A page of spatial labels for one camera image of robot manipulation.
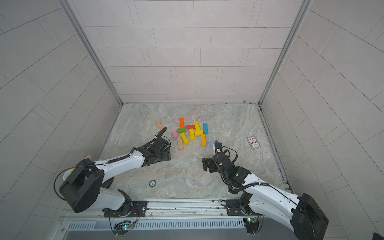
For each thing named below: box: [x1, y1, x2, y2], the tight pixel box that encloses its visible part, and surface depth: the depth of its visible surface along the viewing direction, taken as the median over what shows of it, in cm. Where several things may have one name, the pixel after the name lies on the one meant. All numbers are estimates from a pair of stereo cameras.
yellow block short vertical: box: [189, 128, 196, 141], surface depth 99 cm
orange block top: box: [179, 118, 185, 128], surface depth 107 cm
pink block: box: [172, 129, 178, 139], surface depth 101 cm
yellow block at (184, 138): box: [179, 132, 190, 145], surface depth 98 cm
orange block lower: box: [200, 134, 207, 147], surface depth 98 cm
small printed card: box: [246, 135, 261, 150], surface depth 95 cm
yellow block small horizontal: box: [194, 130, 204, 136], surface depth 101 cm
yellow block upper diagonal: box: [193, 120, 201, 131], surface depth 104 cm
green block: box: [177, 127, 187, 133], surface depth 103 cm
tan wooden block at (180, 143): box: [177, 136, 184, 150], surface depth 96 cm
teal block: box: [203, 123, 209, 135], surface depth 104 cm
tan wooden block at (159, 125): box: [155, 122, 165, 130], surface depth 104 cm
